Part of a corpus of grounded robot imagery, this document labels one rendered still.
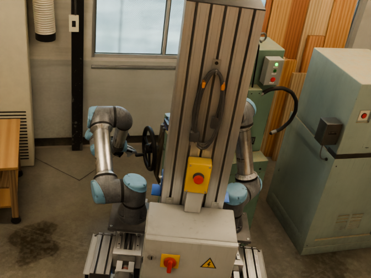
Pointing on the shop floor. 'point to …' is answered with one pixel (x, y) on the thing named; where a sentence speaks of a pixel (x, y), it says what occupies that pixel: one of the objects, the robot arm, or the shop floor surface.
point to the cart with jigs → (10, 166)
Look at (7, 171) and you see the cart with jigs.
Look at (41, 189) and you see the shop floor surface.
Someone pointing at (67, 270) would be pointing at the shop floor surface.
